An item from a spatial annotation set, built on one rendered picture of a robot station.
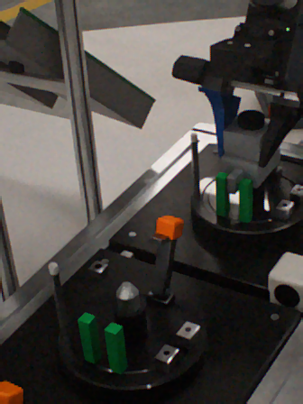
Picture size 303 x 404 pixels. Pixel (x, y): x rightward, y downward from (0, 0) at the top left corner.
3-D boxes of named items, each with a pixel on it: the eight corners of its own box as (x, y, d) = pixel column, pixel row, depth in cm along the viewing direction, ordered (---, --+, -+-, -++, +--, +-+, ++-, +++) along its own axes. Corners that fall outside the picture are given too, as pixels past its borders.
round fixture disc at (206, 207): (224, 168, 102) (224, 154, 101) (329, 195, 96) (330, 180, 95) (169, 227, 93) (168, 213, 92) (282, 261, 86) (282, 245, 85)
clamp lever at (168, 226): (156, 288, 80) (167, 214, 78) (174, 294, 79) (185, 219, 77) (137, 297, 77) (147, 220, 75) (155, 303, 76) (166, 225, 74)
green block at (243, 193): (243, 215, 90) (243, 177, 87) (252, 217, 90) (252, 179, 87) (238, 221, 89) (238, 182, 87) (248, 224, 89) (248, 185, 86)
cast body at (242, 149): (245, 153, 94) (244, 99, 90) (280, 161, 92) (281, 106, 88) (212, 189, 89) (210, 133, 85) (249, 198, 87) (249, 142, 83)
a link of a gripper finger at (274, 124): (282, 105, 89) (263, 99, 84) (313, 113, 87) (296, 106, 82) (270, 168, 90) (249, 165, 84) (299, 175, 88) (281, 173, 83)
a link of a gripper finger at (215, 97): (218, 92, 93) (196, 86, 87) (247, 98, 91) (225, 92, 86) (206, 151, 93) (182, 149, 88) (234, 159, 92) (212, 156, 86)
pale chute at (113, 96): (74, 105, 116) (87, 77, 116) (142, 130, 109) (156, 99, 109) (-64, 23, 93) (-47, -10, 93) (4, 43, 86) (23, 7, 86)
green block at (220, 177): (221, 209, 91) (219, 170, 89) (230, 211, 91) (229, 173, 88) (215, 215, 91) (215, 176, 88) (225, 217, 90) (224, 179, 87)
